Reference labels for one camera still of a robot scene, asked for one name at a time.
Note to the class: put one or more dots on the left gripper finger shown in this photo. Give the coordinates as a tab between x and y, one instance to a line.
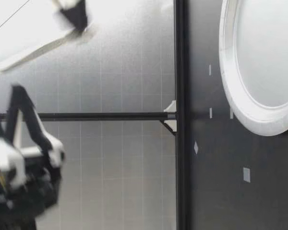
38	122

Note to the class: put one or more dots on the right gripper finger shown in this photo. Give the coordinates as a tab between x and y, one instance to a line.
74	16

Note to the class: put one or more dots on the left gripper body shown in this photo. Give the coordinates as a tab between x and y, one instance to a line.
38	187

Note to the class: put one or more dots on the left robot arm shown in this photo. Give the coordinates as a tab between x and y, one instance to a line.
16	221

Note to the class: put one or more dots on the white round plate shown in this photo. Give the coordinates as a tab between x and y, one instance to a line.
230	72

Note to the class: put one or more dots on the white frame corner bracket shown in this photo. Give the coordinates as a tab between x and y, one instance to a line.
171	107
171	125

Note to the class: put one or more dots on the black frame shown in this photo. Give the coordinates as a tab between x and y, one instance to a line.
182	167

